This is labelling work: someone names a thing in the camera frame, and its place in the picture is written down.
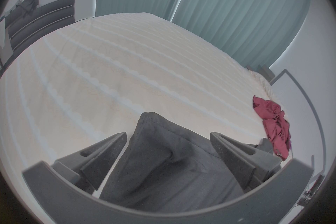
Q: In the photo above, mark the red garment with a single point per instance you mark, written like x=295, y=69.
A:
x=275, y=125

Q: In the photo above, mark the cream pillow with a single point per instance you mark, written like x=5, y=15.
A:
x=258, y=78

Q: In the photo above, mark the dark grey garment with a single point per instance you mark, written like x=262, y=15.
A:
x=28, y=3

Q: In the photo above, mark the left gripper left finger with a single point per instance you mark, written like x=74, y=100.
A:
x=102, y=162

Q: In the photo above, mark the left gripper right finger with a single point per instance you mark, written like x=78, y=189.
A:
x=236, y=162

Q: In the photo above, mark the black T-shirt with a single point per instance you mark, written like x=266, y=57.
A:
x=168, y=165

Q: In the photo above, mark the bed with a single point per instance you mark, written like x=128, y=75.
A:
x=105, y=73

